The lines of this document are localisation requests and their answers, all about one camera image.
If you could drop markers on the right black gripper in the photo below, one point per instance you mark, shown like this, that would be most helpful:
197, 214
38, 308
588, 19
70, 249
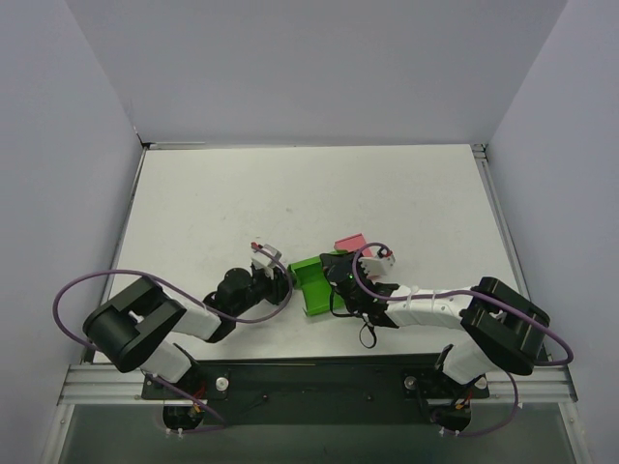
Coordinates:
336, 269

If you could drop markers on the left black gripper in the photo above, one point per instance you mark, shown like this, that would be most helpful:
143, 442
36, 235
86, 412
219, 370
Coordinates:
280, 286

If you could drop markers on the green paper box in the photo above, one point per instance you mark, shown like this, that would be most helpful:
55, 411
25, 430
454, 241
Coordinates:
316, 290

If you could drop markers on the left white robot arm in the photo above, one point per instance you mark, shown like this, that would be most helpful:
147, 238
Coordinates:
131, 328

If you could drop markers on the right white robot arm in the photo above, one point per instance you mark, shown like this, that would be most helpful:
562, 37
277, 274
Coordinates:
489, 312

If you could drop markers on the pink paper box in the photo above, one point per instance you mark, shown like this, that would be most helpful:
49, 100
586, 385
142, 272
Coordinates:
351, 243

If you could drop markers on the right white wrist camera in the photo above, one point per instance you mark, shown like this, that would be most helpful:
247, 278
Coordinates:
378, 265

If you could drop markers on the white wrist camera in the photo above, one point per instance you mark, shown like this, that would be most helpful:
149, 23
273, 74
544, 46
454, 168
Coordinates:
378, 265
265, 258

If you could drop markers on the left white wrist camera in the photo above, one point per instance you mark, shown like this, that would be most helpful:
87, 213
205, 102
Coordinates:
265, 258

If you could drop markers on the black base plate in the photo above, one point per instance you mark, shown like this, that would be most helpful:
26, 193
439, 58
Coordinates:
361, 390

